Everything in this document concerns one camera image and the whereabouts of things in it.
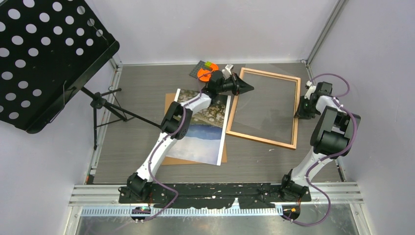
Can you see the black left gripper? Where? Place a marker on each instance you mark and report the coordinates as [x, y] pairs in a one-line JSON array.
[[240, 86]]

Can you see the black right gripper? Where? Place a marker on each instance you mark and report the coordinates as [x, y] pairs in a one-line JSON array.
[[300, 113]]

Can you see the wooden picture frame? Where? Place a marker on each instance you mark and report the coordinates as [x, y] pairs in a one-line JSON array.
[[278, 137]]

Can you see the transparent acrylic sheet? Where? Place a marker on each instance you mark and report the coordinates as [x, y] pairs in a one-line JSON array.
[[271, 104]]

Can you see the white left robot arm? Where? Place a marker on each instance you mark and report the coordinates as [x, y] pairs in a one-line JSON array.
[[175, 125]]

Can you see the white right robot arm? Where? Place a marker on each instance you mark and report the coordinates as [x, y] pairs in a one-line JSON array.
[[332, 137]]

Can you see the landscape photo print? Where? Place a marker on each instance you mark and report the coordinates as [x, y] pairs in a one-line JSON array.
[[204, 142]]

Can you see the green lego brick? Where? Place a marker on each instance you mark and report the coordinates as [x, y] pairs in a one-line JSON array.
[[208, 65]]

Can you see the grey lego baseplate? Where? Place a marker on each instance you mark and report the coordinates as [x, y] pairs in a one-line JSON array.
[[196, 71]]

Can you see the black perforated music stand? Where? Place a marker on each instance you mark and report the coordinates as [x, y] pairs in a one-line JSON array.
[[49, 50]]

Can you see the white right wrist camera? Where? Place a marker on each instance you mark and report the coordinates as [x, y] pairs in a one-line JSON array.
[[310, 89]]

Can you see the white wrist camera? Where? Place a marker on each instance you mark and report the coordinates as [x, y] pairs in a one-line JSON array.
[[227, 71], [310, 89]]

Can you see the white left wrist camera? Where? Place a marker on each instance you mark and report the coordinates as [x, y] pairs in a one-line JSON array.
[[227, 71]]

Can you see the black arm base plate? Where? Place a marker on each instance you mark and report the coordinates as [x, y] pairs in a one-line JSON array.
[[214, 196]]

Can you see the aluminium rail with ruler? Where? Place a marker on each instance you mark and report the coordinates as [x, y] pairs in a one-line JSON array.
[[102, 201]]

